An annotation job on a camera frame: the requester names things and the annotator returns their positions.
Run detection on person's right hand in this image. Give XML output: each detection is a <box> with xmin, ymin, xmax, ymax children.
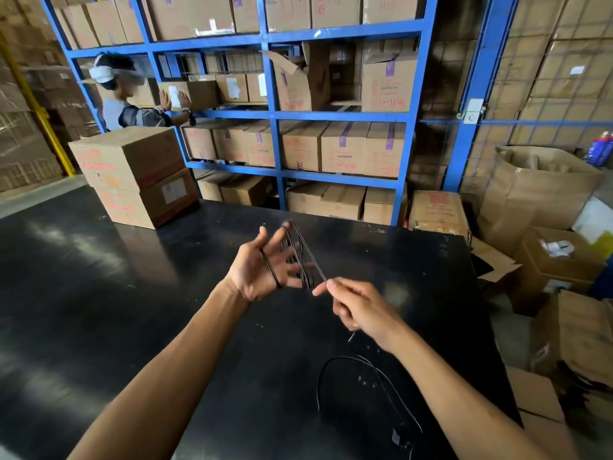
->
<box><xmin>312</xmin><ymin>277</ymin><xmax>409</xmax><ymax>353</ymax></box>

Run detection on person's left hand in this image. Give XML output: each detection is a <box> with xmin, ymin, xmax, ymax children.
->
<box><xmin>224</xmin><ymin>221</ymin><xmax>318</xmax><ymax>304</ymax></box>

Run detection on thin black cable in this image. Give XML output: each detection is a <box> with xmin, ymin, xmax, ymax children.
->
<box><xmin>260</xmin><ymin>218</ymin><xmax>425</xmax><ymax>449</ymax></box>

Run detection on person's right forearm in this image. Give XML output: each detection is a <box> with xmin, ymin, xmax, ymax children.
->
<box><xmin>382</xmin><ymin>322</ymin><xmax>581</xmax><ymax>460</ymax></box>

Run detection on person's left forearm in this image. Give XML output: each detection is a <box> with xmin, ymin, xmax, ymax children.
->
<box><xmin>67</xmin><ymin>279</ymin><xmax>251</xmax><ymax>460</ymax></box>

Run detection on small brown cardboard box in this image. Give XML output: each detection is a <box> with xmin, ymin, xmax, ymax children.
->
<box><xmin>286</xmin><ymin>182</ymin><xmax>332</xmax><ymax>216</ymax></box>
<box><xmin>362</xmin><ymin>186</ymin><xmax>409</xmax><ymax>226</ymax></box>
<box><xmin>320</xmin><ymin>185</ymin><xmax>367</xmax><ymax>221</ymax></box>
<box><xmin>196</xmin><ymin>171</ymin><xmax>236</xmax><ymax>203</ymax></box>
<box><xmin>219</xmin><ymin>174</ymin><xmax>275</xmax><ymax>207</ymax></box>

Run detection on row of shelf cardboard boxes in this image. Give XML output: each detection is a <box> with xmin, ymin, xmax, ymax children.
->
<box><xmin>182</xmin><ymin>119</ymin><xmax>408</xmax><ymax>180</ymax></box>

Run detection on large cardboard box, white label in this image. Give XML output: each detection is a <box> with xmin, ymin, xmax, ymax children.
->
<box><xmin>94</xmin><ymin>167</ymin><xmax>200</xmax><ymax>231</ymax></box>

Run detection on flat cardboard box, red marks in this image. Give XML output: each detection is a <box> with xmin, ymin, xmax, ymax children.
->
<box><xmin>408</xmin><ymin>189</ymin><xmax>473</xmax><ymax>246</ymax></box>

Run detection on shelf box with paper label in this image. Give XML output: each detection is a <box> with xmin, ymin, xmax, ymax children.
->
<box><xmin>216</xmin><ymin>73</ymin><xmax>250</xmax><ymax>104</ymax></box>
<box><xmin>246</xmin><ymin>73</ymin><xmax>269</xmax><ymax>103</ymax></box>

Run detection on large cardboard box, red print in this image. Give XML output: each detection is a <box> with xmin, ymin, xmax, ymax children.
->
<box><xmin>68</xmin><ymin>126</ymin><xmax>187</xmax><ymax>193</ymax></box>

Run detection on cardboard box with white label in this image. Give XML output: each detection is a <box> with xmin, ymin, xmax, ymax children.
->
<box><xmin>157</xmin><ymin>80</ymin><xmax>221</xmax><ymax>112</ymax></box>

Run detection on open torn cardboard box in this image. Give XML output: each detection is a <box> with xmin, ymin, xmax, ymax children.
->
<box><xmin>263</xmin><ymin>40</ymin><xmax>332</xmax><ymax>112</ymax></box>

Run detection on blue metal shelf rack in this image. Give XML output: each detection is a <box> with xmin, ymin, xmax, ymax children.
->
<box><xmin>37</xmin><ymin>0</ymin><xmax>439</xmax><ymax>227</ymax></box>

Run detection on cardboard box, purple tape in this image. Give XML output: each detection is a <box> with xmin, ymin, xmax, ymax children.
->
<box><xmin>360</xmin><ymin>51</ymin><xmax>419</xmax><ymax>113</ymax></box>

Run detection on big open crumpled cardboard box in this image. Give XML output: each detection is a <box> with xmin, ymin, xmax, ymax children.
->
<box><xmin>477</xmin><ymin>145</ymin><xmax>605</xmax><ymax>258</ymax></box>

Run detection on open box with white scraps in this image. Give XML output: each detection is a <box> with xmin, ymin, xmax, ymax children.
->
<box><xmin>509</xmin><ymin>227</ymin><xmax>608</xmax><ymax>318</ymax></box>

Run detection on white head-worn headset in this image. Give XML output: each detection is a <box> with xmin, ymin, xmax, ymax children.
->
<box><xmin>88</xmin><ymin>53</ymin><xmax>145</xmax><ymax>86</ymax></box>

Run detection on group of high shelf boxes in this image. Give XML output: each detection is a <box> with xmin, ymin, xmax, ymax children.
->
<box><xmin>52</xmin><ymin>0</ymin><xmax>428</xmax><ymax>49</ymax></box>

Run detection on flattened cardboard sheet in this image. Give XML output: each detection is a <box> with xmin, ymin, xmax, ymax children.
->
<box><xmin>505</xmin><ymin>366</ymin><xmax>581</xmax><ymax>460</ymax></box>

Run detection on pile of dim warehouse cartons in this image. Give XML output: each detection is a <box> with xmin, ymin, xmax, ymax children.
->
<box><xmin>0</xmin><ymin>0</ymin><xmax>102</xmax><ymax>193</ymax></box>

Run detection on worn cardboard box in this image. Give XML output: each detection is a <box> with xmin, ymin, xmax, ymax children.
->
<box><xmin>529</xmin><ymin>289</ymin><xmax>613</xmax><ymax>389</ymax></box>

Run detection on blue plastic bottle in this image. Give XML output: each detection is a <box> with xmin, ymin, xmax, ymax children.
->
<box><xmin>584</xmin><ymin>131</ymin><xmax>613</xmax><ymax>168</ymax></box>

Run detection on white tag on post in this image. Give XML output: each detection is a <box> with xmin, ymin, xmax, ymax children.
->
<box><xmin>462</xmin><ymin>97</ymin><xmax>485</xmax><ymax>125</ymax></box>

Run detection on yellow metal post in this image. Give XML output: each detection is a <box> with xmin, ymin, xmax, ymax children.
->
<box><xmin>0</xmin><ymin>29</ymin><xmax>76</xmax><ymax>178</ymax></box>

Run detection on blue steel post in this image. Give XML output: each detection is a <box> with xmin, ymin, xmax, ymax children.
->
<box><xmin>442</xmin><ymin>0</ymin><xmax>522</xmax><ymax>193</ymax></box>

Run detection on wire mesh fence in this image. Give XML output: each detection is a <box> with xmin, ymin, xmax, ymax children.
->
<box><xmin>411</xmin><ymin>0</ymin><xmax>613</xmax><ymax>193</ymax></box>

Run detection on wall of stacked cartons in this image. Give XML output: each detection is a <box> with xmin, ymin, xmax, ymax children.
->
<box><xmin>498</xmin><ymin>0</ymin><xmax>613</xmax><ymax>150</ymax></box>

